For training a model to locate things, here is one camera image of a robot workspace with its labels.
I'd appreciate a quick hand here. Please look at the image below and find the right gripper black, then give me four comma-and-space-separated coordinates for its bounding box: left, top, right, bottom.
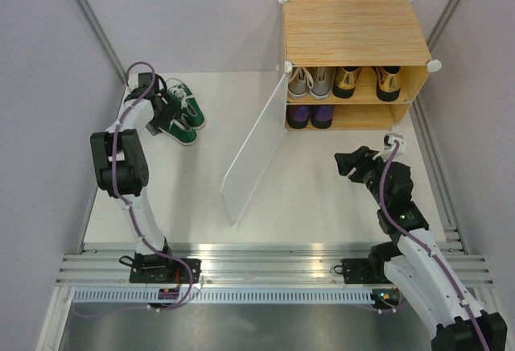
333, 145, 391, 208

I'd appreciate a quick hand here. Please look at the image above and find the green sneaker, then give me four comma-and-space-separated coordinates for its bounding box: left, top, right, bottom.
166, 77, 206, 130
159, 118, 198, 146

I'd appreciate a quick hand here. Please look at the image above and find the purple loafer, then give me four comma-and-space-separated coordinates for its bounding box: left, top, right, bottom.
311, 105, 334, 130
286, 105, 311, 130

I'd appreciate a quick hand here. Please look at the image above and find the grey sneaker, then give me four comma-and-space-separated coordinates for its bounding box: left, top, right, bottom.
310, 67, 333, 100
288, 67, 313, 99

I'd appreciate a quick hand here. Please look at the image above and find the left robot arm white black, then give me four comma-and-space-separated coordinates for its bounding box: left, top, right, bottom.
90, 72, 182, 284

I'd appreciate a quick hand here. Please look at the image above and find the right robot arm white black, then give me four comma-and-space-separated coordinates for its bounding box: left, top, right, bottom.
335, 147, 508, 350

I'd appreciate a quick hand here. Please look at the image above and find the white cabinet door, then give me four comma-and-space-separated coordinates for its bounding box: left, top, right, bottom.
220, 74, 288, 225

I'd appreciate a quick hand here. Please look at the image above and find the wooden shoe cabinet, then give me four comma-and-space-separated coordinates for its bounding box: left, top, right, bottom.
278, 0, 442, 130

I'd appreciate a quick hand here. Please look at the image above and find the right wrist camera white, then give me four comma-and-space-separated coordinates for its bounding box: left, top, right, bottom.
373, 133, 406, 162

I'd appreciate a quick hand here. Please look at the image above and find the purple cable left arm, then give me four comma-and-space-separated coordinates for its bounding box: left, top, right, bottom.
111, 60, 194, 312

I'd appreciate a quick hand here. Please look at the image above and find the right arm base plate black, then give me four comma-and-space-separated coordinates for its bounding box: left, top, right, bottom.
341, 258, 382, 285

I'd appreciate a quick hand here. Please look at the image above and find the white slotted cable duct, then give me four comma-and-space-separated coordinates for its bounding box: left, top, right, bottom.
72, 287, 375, 305

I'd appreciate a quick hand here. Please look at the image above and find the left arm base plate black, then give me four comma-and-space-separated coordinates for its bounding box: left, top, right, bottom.
129, 254, 190, 284

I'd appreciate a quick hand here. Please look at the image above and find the aluminium mounting rail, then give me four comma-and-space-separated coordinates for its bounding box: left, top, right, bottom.
56, 225, 494, 287

